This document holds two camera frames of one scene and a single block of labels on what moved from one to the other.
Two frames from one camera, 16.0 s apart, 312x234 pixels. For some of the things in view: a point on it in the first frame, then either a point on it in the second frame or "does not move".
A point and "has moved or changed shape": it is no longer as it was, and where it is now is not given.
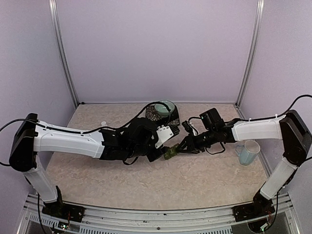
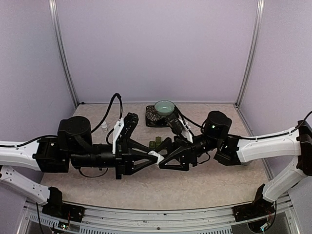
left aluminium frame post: [54, 24] does not move
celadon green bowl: [163, 110] does not move
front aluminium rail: [189, 220] does not move
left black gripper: [153, 158] to [125, 156]
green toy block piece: [171, 152] has moved or changed shape
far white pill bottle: [104, 124] does not move
